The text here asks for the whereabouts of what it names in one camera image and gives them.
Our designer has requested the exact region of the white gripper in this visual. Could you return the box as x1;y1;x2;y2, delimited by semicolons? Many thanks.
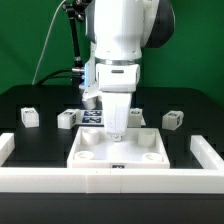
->
96;63;140;141

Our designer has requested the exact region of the white square tabletop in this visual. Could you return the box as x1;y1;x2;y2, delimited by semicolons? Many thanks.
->
67;127;170;169

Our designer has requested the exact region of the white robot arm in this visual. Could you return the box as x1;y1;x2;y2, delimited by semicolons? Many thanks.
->
82;0;175;141

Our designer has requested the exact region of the fiducial marker sheet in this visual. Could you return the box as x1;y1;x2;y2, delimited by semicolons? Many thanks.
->
76;110;146;127

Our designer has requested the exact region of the white U-shaped obstacle fence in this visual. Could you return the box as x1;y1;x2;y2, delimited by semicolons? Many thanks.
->
0;133;224;194

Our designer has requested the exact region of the black cable bundle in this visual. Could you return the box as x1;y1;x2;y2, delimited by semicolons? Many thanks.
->
35;67;84;87

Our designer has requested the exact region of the grey cable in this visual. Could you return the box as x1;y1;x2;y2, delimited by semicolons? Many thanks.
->
31;0;68;86

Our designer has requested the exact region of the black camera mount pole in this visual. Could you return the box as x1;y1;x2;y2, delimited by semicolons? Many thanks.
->
62;0;92;68

